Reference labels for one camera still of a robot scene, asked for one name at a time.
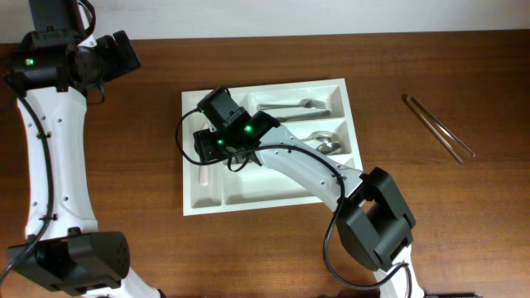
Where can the white plastic cutlery tray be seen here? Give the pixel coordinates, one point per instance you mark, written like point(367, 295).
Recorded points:
point(257, 187)

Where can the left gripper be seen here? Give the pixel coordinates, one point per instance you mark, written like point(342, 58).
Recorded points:
point(119, 64)

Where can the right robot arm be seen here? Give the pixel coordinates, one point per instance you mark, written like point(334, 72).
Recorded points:
point(371, 216)

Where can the white plastic knife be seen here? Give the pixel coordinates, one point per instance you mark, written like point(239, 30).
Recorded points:
point(204, 176)

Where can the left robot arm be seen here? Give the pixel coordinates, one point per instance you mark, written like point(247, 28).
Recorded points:
point(50, 75)

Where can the large steel spoon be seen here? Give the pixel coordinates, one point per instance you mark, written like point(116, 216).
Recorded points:
point(322, 136)
point(329, 148)

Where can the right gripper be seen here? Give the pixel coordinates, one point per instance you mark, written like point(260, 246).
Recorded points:
point(204, 144)

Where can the steel fork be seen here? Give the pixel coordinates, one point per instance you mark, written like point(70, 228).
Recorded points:
point(305, 103)
point(304, 116)

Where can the long steel kitchen tongs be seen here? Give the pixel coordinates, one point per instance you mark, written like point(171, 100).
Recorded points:
point(456, 147)

